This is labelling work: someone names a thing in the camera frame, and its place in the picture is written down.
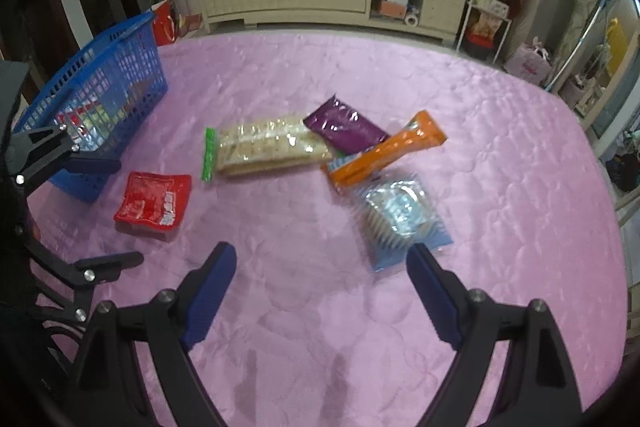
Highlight white metal rack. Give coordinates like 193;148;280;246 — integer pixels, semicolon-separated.
455;0;528;62

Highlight pink quilted mattress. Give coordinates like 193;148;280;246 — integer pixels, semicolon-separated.
25;31;632;427

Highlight orange snack packet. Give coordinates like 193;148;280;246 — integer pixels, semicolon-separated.
327;110;447;194

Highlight purple snack packet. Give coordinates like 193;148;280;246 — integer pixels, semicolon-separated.
303;95;391;156

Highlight pink shopping bag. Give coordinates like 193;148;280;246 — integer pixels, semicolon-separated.
504;37;553;88

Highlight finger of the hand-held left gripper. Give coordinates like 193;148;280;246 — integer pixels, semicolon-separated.
5;123;122;188
15;224;146;324

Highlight small blue clear biscuit packet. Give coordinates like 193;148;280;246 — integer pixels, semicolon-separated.
350;172;455;274

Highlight red paper bag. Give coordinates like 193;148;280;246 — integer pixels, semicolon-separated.
151;1;176;46

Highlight clear cracker packet green end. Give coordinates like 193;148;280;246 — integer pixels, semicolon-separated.
201;114;335;182

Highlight blue plastic basket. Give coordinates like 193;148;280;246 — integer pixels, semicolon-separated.
12;11;169;204

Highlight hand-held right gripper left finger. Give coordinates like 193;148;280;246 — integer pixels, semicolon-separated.
67;241;237;427

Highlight red square snack packet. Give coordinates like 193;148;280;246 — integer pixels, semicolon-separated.
113;172;193;242

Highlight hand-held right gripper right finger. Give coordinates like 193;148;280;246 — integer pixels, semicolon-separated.
406;243;585;427

